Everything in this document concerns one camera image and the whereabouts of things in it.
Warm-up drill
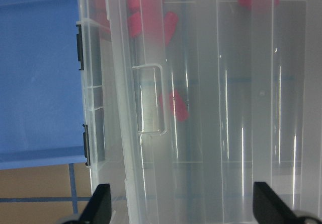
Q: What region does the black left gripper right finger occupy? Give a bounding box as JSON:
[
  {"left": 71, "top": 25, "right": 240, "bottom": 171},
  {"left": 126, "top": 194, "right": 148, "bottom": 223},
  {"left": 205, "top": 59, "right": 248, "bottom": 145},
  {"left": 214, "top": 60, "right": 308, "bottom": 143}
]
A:
[{"left": 253, "top": 182, "right": 303, "bottom": 224}]

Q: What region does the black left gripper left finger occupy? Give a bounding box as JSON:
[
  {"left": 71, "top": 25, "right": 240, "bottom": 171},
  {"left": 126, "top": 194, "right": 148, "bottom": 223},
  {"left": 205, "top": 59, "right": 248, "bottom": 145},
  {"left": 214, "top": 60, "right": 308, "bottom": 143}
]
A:
[{"left": 78, "top": 184, "right": 111, "bottom": 224}]

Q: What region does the clear plastic box lid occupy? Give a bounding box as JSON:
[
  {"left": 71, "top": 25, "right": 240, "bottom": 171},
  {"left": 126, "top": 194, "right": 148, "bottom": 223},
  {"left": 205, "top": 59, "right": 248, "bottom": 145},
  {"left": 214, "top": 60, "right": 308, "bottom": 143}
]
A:
[{"left": 106, "top": 0, "right": 321, "bottom": 223}]

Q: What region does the black box latch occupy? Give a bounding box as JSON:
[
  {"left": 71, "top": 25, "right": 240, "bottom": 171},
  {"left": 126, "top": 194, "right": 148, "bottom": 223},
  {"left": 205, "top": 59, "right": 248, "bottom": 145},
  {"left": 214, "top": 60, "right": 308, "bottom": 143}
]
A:
[{"left": 76, "top": 22, "right": 91, "bottom": 168}]

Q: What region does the clear plastic storage box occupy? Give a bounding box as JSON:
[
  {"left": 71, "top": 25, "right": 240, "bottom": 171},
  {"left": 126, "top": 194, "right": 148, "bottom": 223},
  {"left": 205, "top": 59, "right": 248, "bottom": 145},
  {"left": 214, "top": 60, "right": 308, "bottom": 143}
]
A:
[{"left": 78, "top": 0, "right": 129, "bottom": 223}]

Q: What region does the blue plastic tray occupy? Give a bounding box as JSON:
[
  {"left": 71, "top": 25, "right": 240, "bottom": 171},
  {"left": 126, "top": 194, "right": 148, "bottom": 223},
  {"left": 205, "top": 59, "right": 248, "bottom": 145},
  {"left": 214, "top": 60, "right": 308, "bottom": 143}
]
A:
[{"left": 1, "top": 0, "right": 85, "bottom": 170}]

